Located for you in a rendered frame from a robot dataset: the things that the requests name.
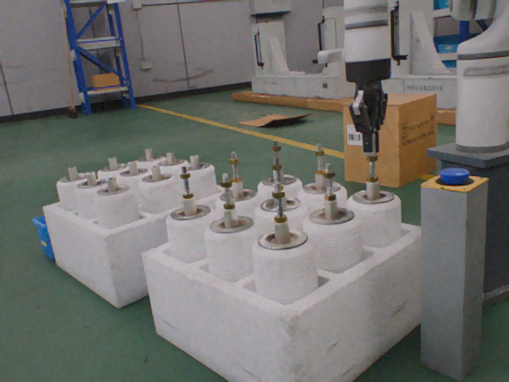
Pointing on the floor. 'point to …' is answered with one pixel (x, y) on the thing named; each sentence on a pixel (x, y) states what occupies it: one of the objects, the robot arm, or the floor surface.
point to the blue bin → (44, 237)
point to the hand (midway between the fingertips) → (371, 142)
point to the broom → (69, 70)
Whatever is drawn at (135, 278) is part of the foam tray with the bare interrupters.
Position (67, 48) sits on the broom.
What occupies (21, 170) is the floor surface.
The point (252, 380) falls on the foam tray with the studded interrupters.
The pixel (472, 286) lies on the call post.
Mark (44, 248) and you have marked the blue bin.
